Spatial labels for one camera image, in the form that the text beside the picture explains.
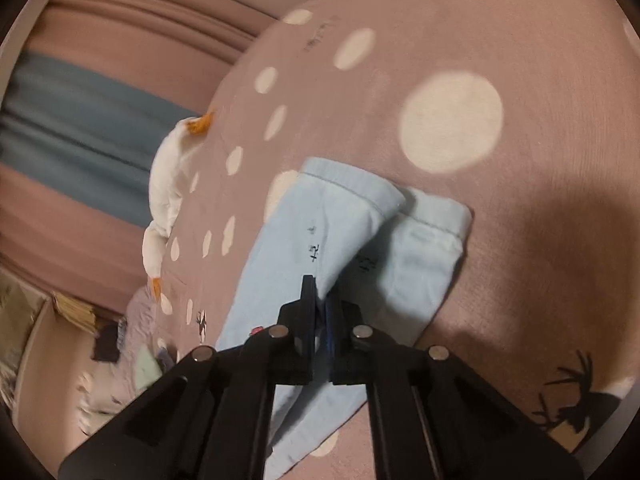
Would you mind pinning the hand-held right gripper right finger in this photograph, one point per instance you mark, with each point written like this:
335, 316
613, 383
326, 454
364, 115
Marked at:
330, 340

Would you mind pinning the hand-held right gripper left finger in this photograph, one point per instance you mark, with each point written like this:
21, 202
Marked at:
306, 320

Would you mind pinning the light blue denim pants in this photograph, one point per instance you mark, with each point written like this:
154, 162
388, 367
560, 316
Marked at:
340, 220

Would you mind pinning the folded green garment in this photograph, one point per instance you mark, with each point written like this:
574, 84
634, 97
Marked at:
146, 370

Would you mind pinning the pale quilted bedding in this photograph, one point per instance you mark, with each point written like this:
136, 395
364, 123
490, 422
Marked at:
125, 400

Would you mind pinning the dark cloth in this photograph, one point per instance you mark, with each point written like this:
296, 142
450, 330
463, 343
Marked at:
107, 342

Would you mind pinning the white goose plush toy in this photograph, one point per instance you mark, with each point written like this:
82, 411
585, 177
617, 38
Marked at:
170, 170

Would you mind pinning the yellowish stack of books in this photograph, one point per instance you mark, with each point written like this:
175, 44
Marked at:
72, 312

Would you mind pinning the pink polka dot blanket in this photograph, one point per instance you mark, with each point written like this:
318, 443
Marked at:
450, 60

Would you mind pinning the blue curtain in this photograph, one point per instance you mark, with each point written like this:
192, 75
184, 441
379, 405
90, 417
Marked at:
75, 125

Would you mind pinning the pink curtain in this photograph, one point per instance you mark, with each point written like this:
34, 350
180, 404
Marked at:
125, 25

